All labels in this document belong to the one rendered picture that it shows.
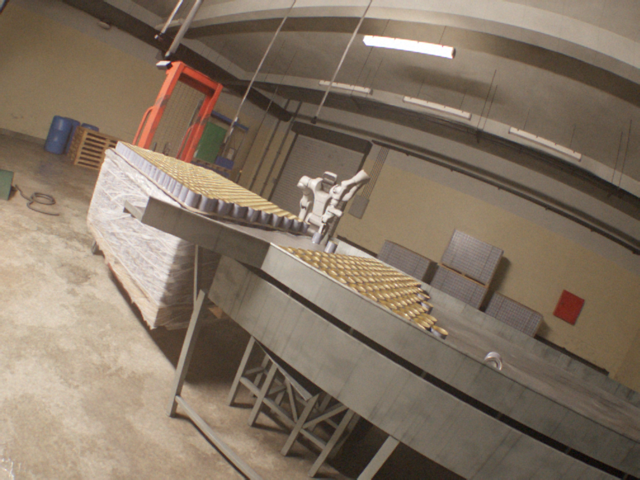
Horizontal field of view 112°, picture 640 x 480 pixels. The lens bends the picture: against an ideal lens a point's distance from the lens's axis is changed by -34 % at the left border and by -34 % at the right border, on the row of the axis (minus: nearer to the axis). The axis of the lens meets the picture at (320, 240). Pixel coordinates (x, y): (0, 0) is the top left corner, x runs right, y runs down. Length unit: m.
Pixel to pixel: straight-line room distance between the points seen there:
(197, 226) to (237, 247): 0.17
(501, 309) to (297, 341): 7.55
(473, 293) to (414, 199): 3.82
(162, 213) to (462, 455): 1.28
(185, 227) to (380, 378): 0.84
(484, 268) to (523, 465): 7.51
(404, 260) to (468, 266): 1.69
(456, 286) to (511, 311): 1.57
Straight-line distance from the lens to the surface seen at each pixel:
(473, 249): 8.46
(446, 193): 10.47
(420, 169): 10.84
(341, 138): 11.82
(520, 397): 0.99
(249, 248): 1.19
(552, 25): 4.67
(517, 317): 8.50
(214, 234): 1.19
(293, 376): 1.30
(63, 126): 9.22
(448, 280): 8.51
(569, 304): 10.18
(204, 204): 1.70
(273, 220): 2.12
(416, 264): 8.61
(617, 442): 1.14
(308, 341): 1.13
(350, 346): 1.06
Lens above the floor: 1.40
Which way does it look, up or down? 7 degrees down
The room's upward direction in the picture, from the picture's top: 23 degrees clockwise
